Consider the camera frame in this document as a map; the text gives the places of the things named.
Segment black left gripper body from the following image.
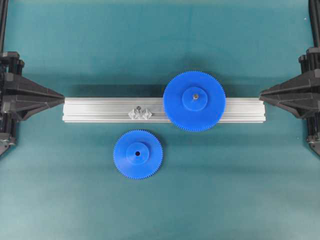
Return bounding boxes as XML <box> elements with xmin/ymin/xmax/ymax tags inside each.
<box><xmin>0</xmin><ymin>51</ymin><xmax>25</xmax><ymax>157</ymax></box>

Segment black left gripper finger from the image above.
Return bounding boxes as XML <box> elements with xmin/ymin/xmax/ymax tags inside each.
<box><xmin>3</xmin><ymin>96</ymin><xmax>65</xmax><ymax>122</ymax></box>
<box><xmin>3</xmin><ymin>73</ymin><xmax>64</xmax><ymax>98</ymax></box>

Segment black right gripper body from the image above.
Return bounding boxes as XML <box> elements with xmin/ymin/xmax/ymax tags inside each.
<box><xmin>298</xmin><ymin>47</ymin><xmax>320</xmax><ymax>154</ymax></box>

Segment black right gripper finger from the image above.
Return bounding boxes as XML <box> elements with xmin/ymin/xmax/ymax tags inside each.
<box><xmin>260</xmin><ymin>73</ymin><xmax>313</xmax><ymax>98</ymax></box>
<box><xmin>259</xmin><ymin>96</ymin><xmax>313</xmax><ymax>118</ymax></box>

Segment small blue gear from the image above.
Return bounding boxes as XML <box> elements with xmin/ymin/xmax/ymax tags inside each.
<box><xmin>113</xmin><ymin>129</ymin><xmax>164</xmax><ymax>180</ymax></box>

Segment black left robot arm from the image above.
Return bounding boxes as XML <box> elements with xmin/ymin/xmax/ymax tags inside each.
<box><xmin>0</xmin><ymin>0</ymin><xmax>65</xmax><ymax>156</ymax></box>

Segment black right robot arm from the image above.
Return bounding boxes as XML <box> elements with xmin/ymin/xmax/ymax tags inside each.
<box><xmin>259</xmin><ymin>0</ymin><xmax>320</xmax><ymax>155</ymax></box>

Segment large blue gear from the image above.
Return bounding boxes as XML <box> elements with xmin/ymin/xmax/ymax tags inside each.
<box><xmin>162</xmin><ymin>71</ymin><xmax>227</xmax><ymax>132</ymax></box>

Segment aluminium extrusion rail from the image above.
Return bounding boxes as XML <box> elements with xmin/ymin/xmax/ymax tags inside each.
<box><xmin>62</xmin><ymin>97</ymin><xmax>266</xmax><ymax>123</ymax></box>

